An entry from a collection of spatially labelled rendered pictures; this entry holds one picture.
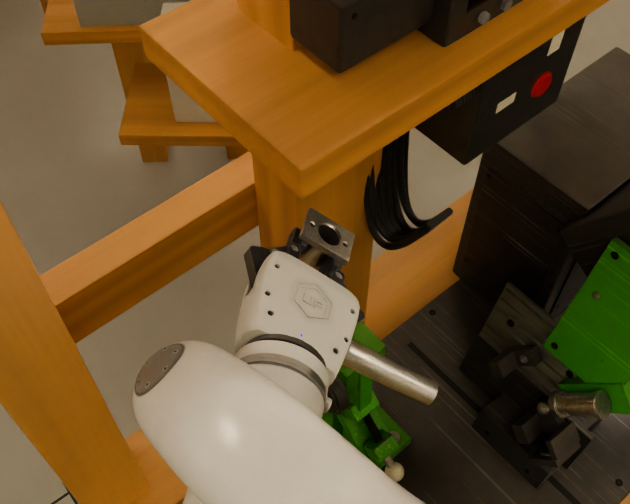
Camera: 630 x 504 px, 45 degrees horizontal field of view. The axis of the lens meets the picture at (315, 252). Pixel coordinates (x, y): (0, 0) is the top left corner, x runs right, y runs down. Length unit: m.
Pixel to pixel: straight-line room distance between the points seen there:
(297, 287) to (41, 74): 2.64
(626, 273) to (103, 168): 2.12
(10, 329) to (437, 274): 0.83
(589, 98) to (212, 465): 0.88
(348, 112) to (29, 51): 2.75
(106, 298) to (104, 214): 1.73
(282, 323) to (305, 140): 0.16
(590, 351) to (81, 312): 0.65
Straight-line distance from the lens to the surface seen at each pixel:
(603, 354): 1.07
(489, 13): 0.77
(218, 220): 0.98
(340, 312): 0.69
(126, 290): 0.97
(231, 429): 0.47
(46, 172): 2.86
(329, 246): 0.74
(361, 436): 1.11
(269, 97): 0.70
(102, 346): 2.38
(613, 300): 1.02
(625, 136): 1.17
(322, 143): 0.66
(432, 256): 1.41
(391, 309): 1.34
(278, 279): 0.67
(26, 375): 0.82
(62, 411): 0.91
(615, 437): 1.29
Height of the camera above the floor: 2.01
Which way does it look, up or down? 54 degrees down
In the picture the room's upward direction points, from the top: straight up
